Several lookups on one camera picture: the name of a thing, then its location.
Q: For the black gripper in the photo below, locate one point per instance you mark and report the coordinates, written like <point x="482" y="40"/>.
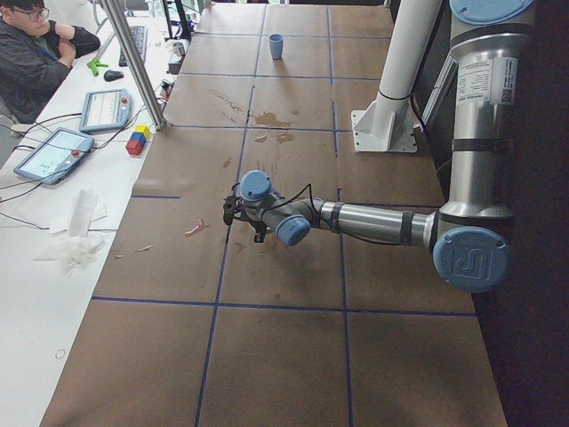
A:
<point x="257" y="224"/>

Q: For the blue grey plastic cup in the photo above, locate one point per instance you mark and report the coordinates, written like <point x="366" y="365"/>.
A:
<point x="276" y="45"/>

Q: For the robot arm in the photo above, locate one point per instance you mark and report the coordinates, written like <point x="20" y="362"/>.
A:
<point x="442" y="170"/>

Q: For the brown paper table cover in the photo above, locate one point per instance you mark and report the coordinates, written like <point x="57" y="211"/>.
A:
<point x="192" y="323"/>

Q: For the red blue yellow blocks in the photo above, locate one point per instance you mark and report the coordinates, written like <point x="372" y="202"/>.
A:
<point x="138" y="139"/>

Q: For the crumpled white tissues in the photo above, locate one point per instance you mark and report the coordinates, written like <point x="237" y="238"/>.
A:
<point x="72" y="245"/>

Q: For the far teach pendant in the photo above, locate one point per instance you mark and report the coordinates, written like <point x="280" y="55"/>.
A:
<point x="105" y="111"/>

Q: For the teach pendant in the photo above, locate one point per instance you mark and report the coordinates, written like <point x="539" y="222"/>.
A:
<point x="105" y="111"/>
<point x="56" y="157"/>

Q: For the steel cylinder weight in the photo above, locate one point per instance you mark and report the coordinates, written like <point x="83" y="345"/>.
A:
<point x="179" y="49"/>

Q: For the grey computer mouse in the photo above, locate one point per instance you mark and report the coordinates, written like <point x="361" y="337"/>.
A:
<point x="112" y="75"/>

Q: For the near teach pendant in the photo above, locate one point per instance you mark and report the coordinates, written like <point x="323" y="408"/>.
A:
<point x="56" y="157"/>

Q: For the black keyboard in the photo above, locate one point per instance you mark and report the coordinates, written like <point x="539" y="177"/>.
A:
<point x="139" y="36"/>

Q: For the green plastic tool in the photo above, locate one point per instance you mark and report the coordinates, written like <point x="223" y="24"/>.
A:
<point x="95" y="65"/>

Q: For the seated person in black jacket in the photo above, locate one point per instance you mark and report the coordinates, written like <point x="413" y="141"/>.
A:
<point x="37" y="54"/>

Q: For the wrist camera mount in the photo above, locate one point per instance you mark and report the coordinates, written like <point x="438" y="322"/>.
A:
<point x="232" y="209"/>

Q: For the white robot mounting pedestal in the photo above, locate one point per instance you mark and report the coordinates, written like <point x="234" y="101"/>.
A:
<point x="387" y="123"/>

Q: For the aluminium frame post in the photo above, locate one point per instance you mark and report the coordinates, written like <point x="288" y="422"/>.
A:
<point x="120" y="25"/>

